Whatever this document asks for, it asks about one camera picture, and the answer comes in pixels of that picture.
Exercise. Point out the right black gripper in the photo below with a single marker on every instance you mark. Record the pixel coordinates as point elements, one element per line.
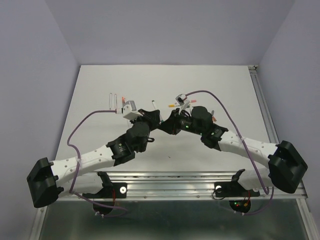
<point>170,125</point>

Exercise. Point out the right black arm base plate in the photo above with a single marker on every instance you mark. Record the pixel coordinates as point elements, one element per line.
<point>228,189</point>

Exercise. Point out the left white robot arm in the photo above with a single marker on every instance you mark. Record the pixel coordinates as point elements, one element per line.
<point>48,179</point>

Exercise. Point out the aluminium right side rail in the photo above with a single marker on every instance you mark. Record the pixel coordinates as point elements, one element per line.
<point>266,115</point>

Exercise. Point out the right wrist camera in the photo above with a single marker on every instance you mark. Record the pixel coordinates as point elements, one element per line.
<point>181,99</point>

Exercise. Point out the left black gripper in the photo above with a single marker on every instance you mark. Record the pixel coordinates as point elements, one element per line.
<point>152,117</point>

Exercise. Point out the grey capped marker pen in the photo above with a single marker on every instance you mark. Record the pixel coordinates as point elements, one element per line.
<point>110,101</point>

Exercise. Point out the green capped marker pen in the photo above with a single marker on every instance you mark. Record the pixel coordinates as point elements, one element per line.
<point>157,109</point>

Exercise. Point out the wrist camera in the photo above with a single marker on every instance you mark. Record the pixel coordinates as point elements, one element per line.
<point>129,110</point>
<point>181,99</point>

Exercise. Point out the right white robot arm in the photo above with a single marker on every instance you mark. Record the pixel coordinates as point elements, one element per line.
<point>283,166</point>

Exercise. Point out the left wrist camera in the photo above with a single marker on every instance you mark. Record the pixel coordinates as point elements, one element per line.
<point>129,110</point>

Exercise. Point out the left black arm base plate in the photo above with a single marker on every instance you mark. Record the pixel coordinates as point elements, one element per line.
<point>118,190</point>

